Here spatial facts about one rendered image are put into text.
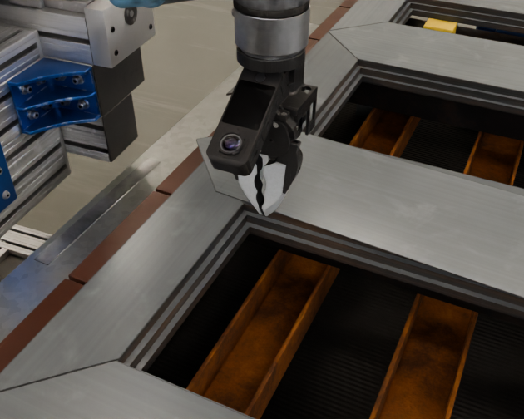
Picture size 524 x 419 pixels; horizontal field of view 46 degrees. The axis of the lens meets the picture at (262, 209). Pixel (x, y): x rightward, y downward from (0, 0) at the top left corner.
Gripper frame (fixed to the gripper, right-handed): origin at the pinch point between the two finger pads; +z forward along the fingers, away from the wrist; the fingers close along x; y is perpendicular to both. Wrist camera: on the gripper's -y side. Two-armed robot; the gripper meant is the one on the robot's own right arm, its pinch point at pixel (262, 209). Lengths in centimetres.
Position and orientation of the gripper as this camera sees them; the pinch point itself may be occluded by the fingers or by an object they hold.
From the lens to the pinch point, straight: 74.9
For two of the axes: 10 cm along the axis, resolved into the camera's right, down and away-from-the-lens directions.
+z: 0.0, 7.8, 6.3
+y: 4.3, -5.7, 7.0
